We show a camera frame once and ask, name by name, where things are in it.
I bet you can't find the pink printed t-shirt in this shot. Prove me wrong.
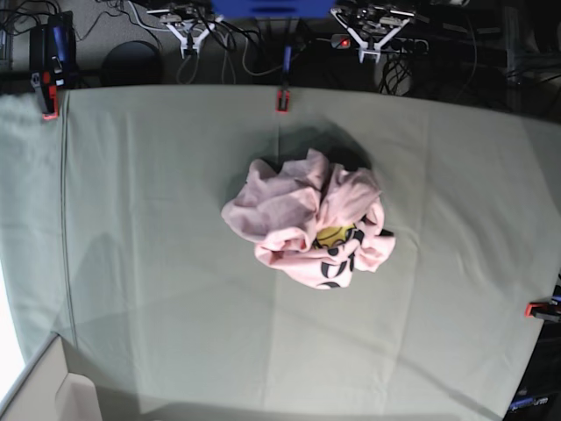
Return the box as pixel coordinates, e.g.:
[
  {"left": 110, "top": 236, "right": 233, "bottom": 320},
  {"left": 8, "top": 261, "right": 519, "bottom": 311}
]
[{"left": 221, "top": 149, "right": 396, "bottom": 290}]

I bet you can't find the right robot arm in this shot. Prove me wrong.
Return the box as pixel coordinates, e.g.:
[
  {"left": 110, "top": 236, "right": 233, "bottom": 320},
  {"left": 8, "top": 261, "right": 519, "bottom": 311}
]
[{"left": 146, "top": 1, "right": 224, "bottom": 59}]

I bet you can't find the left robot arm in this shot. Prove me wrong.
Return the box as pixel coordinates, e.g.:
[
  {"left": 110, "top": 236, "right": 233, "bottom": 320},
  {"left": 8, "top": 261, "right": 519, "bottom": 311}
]
[{"left": 330, "top": 1, "right": 430, "bottom": 63}]

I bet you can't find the red black clamp middle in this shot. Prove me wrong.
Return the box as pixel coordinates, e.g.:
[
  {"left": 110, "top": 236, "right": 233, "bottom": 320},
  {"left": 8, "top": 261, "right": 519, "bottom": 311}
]
[{"left": 275, "top": 45, "right": 292, "bottom": 112}]

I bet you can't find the red black clamp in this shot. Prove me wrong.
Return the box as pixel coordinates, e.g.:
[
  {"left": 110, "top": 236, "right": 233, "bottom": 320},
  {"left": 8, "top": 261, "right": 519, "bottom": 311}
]
[
  {"left": 31, "top": 71, "right": 59, "bottom": 120},
  {"left": 525, "top": 296, "right": 561, "bottom": 323},
  {"left": 275, "top": 45, "right": 292, "bottom": 112}
]

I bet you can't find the green table cloth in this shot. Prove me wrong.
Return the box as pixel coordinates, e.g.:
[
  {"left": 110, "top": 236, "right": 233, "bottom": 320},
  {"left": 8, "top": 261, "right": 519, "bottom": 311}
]
[{"left": 1, "top": 85, "right": 560, "bottom": 420}]

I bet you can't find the black power strip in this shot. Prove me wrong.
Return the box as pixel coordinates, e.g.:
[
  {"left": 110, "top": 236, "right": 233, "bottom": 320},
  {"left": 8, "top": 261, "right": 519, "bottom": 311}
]
[{"left": 326, "top": 33, "right": 430, "bottom": 55}]

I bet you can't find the black round stool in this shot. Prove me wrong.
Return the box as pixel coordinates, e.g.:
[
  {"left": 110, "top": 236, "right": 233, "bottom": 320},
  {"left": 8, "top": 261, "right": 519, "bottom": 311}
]
[{"left": 100, "top": 40, "right": 164, "bottom": 87}]

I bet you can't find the blue plastic box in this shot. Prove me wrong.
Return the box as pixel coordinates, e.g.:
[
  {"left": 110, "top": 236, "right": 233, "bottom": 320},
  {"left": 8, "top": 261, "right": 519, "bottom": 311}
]
[{"left": 211, "top": 0, "right": 336, "bottom": 18}]

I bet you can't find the red black clamp left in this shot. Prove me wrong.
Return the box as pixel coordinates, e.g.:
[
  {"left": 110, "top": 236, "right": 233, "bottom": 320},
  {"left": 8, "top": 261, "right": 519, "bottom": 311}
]
[{"left": 31, "top": 71, "right": 59, "bottom": 120}]

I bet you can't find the red black clamp right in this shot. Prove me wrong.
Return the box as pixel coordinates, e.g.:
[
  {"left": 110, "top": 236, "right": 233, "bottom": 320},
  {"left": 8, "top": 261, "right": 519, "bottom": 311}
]
[{"left": 525, "top": 296, "right": 561, "bottom": 323}]

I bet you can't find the white cardboard box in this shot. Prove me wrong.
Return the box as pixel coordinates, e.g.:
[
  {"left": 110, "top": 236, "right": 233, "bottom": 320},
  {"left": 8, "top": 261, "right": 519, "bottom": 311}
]
[{"left": 1, "top": 333, "right": 103, "bottom": 421}]

